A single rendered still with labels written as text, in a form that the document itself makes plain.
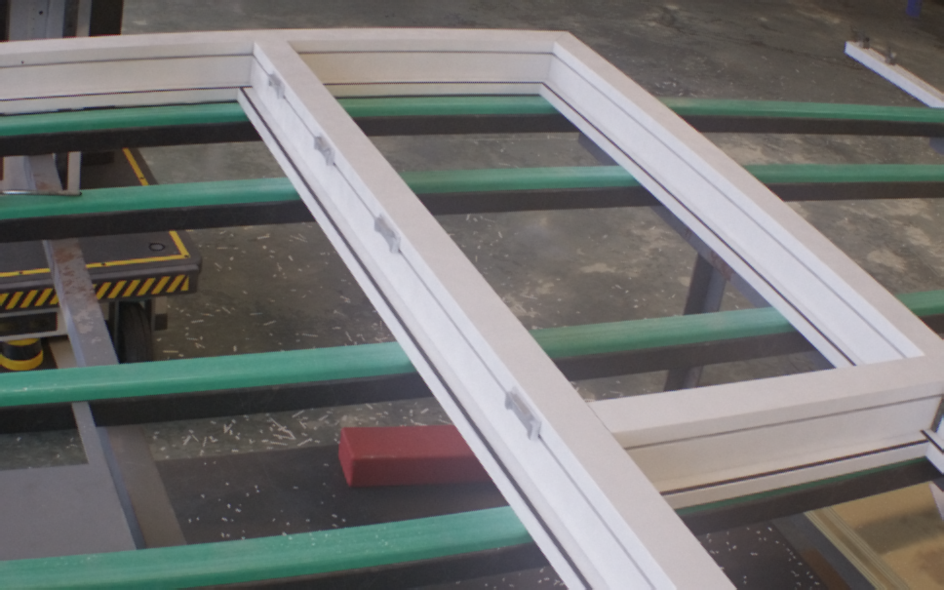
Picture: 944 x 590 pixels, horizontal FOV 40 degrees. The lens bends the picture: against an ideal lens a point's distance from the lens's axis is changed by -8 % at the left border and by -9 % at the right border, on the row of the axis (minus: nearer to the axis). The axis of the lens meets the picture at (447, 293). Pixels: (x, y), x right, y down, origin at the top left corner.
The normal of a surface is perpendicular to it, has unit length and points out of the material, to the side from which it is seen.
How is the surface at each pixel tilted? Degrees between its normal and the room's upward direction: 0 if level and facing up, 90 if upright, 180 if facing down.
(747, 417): 90
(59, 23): 90
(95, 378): 0
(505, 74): 90
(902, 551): 0
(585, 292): 0
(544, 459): 90
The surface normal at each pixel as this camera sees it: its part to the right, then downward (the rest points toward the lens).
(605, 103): -0.92, 0.07
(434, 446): 0.15, -0.87
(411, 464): 0.26, 0.50
